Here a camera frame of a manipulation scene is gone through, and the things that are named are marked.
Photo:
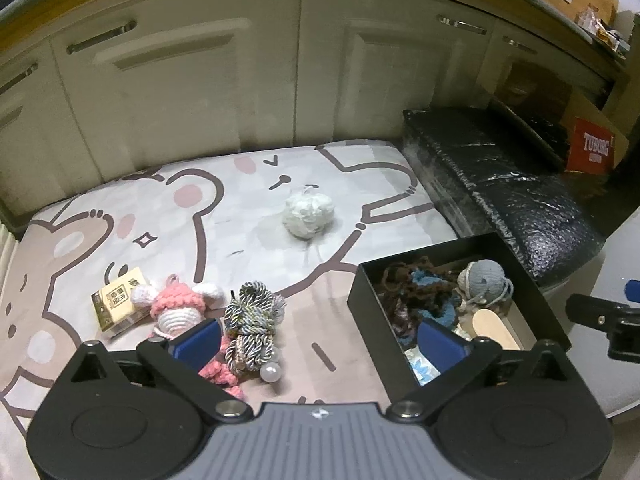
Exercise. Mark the bear printed blanket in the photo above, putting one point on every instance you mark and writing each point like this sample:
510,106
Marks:
150,200

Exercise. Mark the red cardboard carton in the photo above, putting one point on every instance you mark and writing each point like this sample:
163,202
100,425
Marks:
590,147

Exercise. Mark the white mesh ball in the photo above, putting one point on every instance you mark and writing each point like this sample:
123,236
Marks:
306,214

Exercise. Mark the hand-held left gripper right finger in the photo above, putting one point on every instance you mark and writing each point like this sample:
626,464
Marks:
440,345

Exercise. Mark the clear plastic bag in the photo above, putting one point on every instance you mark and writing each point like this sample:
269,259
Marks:
595,17

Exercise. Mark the small yellow box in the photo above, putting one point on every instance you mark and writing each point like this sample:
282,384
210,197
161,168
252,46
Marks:
117,302

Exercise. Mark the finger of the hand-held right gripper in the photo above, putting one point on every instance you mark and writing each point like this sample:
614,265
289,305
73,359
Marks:
587,310
634,292

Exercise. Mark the black box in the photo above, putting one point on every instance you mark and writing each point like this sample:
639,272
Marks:
370,320

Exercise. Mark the white cabinet door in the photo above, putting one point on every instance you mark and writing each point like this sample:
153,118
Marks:
30,160
490,67
175,110
390,85

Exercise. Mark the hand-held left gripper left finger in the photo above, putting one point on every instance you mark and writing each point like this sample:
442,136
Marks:
197,344

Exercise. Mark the pink crochet doll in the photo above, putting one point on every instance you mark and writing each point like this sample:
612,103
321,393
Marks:
175,310

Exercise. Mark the dark multicoloured knitted piece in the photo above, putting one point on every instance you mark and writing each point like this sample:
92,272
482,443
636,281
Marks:
430,305

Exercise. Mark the white ribbed suitcase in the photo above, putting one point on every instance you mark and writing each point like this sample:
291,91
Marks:
6,240

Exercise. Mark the black bubble-wrapped package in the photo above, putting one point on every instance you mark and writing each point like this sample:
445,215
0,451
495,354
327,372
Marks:
500,180

